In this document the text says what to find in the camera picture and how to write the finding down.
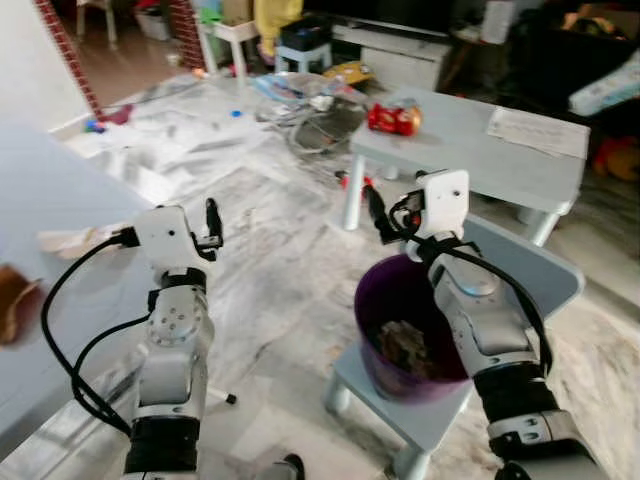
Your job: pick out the blue patterned cloth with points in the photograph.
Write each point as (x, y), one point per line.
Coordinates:
(285, 88)

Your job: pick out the light blue plastic stool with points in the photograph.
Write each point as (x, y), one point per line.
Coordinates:
(305, 58)

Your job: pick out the black box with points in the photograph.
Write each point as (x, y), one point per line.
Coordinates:
(305, 32)

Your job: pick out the narrow red brick pillar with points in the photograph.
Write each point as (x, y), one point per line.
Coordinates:
(70, 55)

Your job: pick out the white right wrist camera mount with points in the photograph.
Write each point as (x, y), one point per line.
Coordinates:
(443, 200)

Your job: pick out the magenta floor toy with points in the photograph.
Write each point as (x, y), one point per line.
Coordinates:
(112, 117)

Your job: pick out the purple plastic rubbish bin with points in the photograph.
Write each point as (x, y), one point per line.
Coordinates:
(385, 300)

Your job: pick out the green plastic toy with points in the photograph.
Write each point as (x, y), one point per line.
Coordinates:
(209, 15)

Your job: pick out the small red floor item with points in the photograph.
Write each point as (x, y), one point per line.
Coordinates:
(366, 181)

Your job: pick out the crumpled colourful brown wrapper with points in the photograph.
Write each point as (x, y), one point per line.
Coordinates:
(20, 305)

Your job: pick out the white low cabinet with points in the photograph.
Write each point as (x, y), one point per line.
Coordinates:
(400, 55)

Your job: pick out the black right robot foot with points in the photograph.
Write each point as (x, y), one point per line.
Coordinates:
(512, 471)

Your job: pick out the white paper sheet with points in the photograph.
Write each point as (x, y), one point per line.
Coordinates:
(538, 132)

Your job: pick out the wide red brick pillar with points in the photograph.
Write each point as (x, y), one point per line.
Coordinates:
(186, 35)

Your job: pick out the yellow package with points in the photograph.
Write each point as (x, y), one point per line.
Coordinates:
(350, 73)

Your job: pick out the orange toy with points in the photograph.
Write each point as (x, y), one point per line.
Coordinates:
(618, 158)

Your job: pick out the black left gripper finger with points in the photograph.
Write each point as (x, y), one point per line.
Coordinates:
(213, 215)

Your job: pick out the black left robot foot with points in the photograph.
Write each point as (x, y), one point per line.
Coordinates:
(293, 468)

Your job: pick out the small grey low table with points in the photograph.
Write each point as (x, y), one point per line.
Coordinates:
(460, 150)

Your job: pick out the pale patterned pillow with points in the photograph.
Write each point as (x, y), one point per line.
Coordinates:
(610, 85)

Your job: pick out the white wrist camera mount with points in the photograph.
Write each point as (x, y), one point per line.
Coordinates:
(165, 238)
(443, 200)

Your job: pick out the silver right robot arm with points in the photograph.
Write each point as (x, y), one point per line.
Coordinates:
(490, 340)

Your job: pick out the black robot foot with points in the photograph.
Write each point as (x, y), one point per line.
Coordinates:
(512, 471)
(293, 468)

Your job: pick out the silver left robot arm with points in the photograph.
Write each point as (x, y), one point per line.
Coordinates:
(175, 350)

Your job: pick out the small white side table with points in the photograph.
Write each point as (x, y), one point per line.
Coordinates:
(235, 32)

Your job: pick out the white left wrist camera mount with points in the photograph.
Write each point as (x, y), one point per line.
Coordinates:
(165, 238)

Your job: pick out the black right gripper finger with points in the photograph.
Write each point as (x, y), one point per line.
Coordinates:
(377, 212)

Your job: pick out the yellow cloth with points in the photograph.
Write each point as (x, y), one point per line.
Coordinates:
(275, 20)

